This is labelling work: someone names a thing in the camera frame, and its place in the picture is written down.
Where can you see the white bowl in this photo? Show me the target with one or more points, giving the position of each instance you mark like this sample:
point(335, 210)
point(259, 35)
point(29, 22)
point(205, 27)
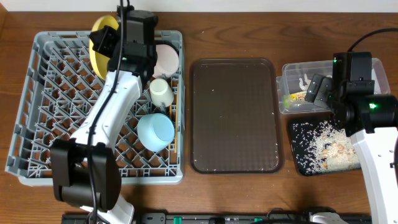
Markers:
point(167, 61)

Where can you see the light blue small plate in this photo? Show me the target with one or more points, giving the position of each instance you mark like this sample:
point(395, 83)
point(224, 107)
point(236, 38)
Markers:
point(155, 131)

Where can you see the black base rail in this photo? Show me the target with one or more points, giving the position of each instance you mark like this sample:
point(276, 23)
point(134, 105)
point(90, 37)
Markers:
point(273, 215)

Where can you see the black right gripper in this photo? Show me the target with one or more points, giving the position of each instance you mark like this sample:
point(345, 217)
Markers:
point(320, 90)

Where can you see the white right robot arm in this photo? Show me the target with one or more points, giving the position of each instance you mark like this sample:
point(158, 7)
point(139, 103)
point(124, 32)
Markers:
point(370, 121)

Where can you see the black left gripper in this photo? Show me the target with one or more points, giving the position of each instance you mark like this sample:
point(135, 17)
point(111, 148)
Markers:
point(101, 40)

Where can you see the white cup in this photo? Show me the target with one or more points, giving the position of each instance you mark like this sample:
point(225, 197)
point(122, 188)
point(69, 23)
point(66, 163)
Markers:
point(161, 93)

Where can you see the dark brown serving tray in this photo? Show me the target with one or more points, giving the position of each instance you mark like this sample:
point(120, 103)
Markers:
point(235, 124)

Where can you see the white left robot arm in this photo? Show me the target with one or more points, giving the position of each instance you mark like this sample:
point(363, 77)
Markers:
point(84, 168)

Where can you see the clear plastic bin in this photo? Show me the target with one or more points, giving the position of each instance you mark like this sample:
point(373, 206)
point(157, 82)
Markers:
point(288, 83)

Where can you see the grey plastic dishwasher rack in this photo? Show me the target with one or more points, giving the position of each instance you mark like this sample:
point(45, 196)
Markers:
point(59, 90)

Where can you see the rice pile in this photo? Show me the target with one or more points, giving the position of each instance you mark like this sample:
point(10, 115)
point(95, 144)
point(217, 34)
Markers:
point(329, 149)

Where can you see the black waste tray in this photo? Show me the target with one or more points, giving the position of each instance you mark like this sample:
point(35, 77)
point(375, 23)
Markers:
point(298, 140)

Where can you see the green orange snack wrapper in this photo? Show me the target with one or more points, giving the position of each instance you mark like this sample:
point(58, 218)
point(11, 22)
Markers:
point(295, 99)

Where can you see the white napkin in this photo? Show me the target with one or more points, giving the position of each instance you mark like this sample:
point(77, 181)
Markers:
point(304, 83)

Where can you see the yellow plate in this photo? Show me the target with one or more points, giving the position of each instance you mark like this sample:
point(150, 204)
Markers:
point(99, 62)

